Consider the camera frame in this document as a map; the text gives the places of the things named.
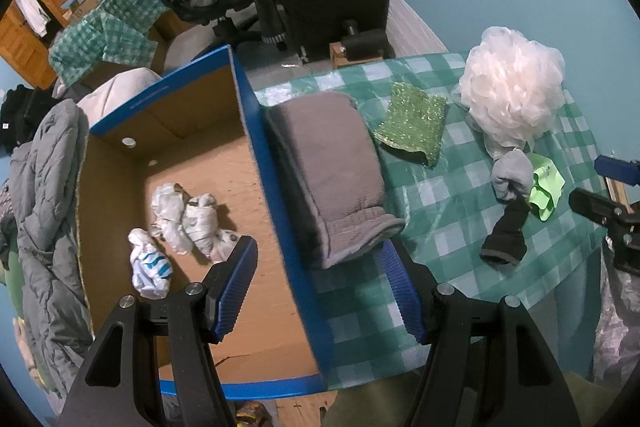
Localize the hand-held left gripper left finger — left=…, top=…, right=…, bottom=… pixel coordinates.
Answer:
left=55, top=235, right=259, bottom=427

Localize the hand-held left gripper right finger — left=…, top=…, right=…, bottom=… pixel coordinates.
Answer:
left=381, top=239, right=583, bottom=427

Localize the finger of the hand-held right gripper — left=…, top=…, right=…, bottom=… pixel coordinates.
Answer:
left=595, top=155, right=640, bottom=186
left=568, top=187, right=640, bottom=233

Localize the neon green cloth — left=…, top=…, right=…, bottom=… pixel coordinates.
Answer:
left=527, top=153, right=567, bottom=222

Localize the black sock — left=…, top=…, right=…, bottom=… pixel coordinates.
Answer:
left=480, top=197, right=532, bottom=265

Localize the blue-rimmed cardboard box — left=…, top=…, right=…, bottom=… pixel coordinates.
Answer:
left=75, top=44, right=335, bottom=400

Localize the white mesh bath loofah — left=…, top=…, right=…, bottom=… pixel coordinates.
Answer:
left=452, top=26, right=566, bottom=160

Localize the gray towel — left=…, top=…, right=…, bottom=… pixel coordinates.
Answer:
left=263, top=91, right=407, bottom=270

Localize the green sparkly scrub cloth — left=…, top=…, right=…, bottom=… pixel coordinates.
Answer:
left=372, top=82, right=448, bottom=168

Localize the white gray sock ball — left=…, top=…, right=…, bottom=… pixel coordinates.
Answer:
left=182, top=193, right=238, bottom=264
left=151, top=183, right=193, bottom=255

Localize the green checkered tablecloth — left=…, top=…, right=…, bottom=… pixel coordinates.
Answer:
left=254, top=51, right=608, bottom=390

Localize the white blue-striped sock ball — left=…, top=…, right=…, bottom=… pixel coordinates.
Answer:
left=127, top=228, right=173, bottom=300

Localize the clear plastic bag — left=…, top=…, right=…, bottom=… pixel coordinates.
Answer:
left=592, top=237, right=640, bottom=388

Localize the grey puffy jacket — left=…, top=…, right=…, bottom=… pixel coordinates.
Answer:
left=10, top=98, right=96, bottom=400

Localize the small wooden box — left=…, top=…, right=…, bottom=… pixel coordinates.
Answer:
left=328, top=41, right=396, bottom=70

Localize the black dumbbell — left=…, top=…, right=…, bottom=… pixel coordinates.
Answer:
left=342, top=21, right=388, bottom=60

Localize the plain brown cardboard box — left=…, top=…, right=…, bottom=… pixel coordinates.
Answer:
left=75, top=19, right=188, bottom=94

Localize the black clothes pile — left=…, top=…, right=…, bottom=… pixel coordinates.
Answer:
left=0, top=84, right=41, bottom=158

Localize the gray knit scarf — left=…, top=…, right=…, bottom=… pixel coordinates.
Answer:
left=250, top=0, right=291, bottom=50

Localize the green checkered cloth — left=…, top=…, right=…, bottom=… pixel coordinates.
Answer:
left=48, top=0, right=171, bottom=88

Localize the wooden wardrobe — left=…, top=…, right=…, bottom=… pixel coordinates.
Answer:
left=0, top=0, right=81, bottom=90

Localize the white hanging garment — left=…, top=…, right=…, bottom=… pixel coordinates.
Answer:
left=15, top=0, right=51, bottom=38

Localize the wooden frame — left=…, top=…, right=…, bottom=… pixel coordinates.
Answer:
left=605, top=177, right=637, bottom=214

